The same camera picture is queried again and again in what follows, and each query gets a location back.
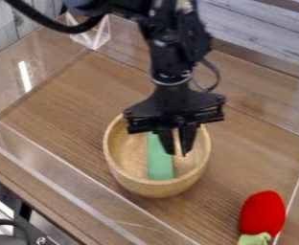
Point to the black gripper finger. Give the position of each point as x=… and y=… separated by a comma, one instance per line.
x=166, y=137
x=188, y=132

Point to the green rectangular block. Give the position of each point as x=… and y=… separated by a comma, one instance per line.
x=161, y=169

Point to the red plush strawberry toy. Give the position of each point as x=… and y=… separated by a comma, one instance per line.
x=263, y=218

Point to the clear acrylic tray walls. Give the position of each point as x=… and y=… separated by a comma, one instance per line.
x=63, y=91

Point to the brown wooden bowl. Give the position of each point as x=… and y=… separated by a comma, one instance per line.
x=143, y=168

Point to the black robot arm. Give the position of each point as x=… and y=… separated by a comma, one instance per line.
x=172, y=28

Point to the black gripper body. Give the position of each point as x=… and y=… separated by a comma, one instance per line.
x=174, y=105

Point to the black metal table leg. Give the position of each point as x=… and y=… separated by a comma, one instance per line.
x=35, y=235

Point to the clear acrylic corner bracket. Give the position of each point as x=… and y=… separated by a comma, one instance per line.
x=97, y=37

